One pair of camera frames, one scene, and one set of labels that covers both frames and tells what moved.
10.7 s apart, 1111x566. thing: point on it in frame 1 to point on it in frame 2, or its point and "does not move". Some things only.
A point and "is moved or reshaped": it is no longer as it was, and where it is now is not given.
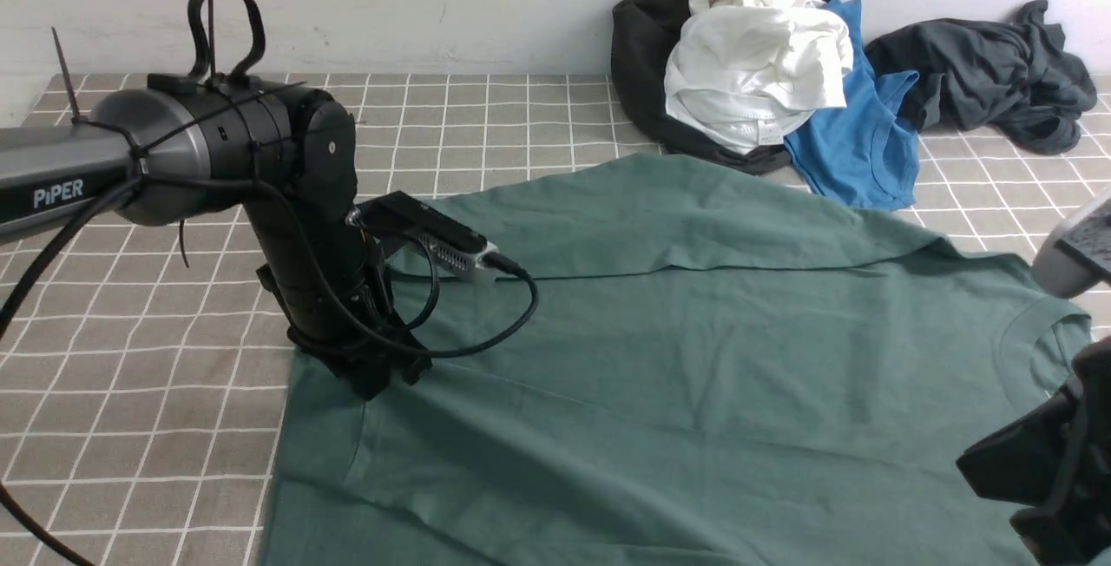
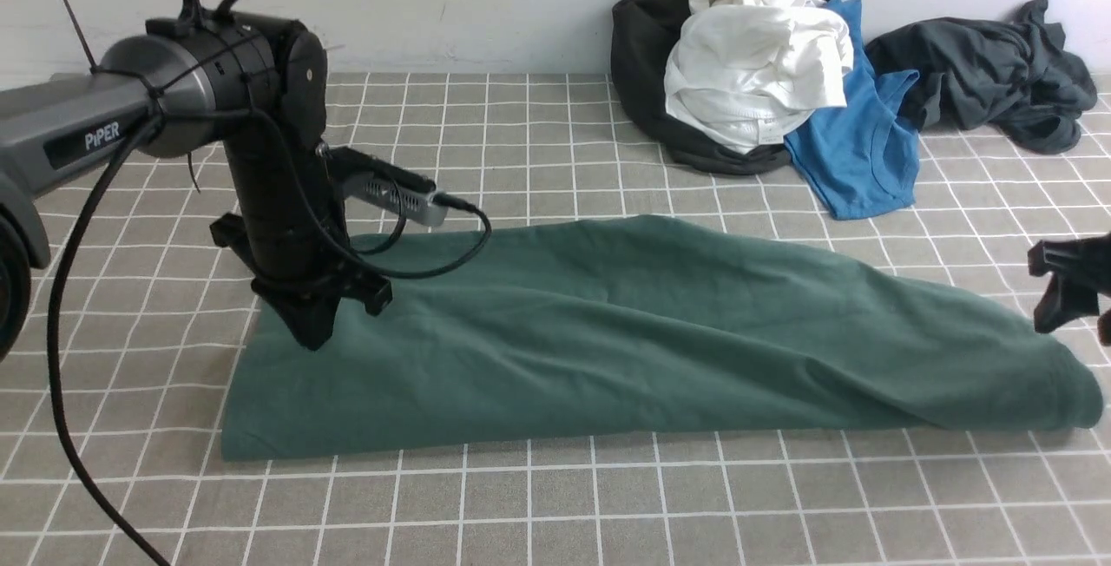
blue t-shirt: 867,150 does not move
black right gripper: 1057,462 to 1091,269
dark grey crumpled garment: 1015,78 does not move
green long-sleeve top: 698,361 is moved or reshaped
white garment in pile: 759,52 does not move
